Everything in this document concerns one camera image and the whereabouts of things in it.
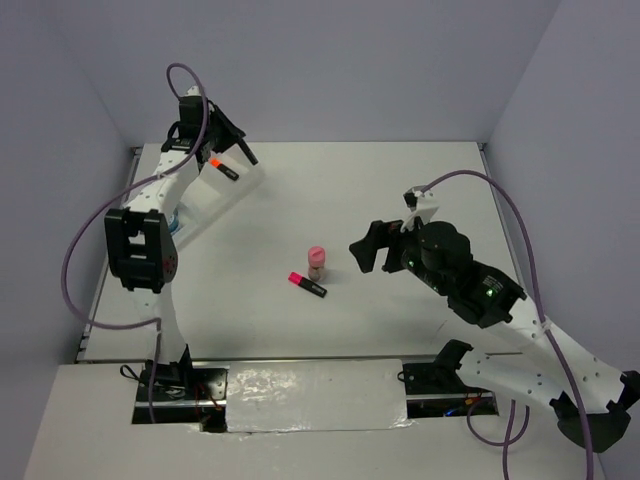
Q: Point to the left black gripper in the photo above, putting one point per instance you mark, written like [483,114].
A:
[232,133]

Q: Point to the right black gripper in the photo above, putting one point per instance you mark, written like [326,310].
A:
[381,233]

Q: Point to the orange highlighter marker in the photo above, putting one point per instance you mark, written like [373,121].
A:
[224,169]

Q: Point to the blue paint jar with label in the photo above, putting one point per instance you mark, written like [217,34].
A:
[174,222]

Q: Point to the blue highlighter marker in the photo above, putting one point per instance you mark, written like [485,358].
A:
[248,152]

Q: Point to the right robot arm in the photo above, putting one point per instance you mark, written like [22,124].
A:
[590,399]

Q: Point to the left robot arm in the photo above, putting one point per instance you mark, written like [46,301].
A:
[142,253]

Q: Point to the pink glitter jar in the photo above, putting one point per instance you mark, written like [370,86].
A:
[316,258]

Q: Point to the white three-compartment plastic tray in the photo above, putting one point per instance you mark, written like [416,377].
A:
[212,194]

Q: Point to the pink highlighter marker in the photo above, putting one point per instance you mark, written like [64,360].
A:
[307,284]

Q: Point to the silver foil cover plate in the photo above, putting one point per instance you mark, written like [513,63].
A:
[316,396]

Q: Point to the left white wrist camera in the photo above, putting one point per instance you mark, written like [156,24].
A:
[193,91]

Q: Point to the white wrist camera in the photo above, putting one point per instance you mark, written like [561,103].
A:
[193,91]
[422,206]

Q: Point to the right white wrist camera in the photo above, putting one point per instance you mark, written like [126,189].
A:
[422,206]

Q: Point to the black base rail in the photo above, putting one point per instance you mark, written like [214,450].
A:
[430,393]

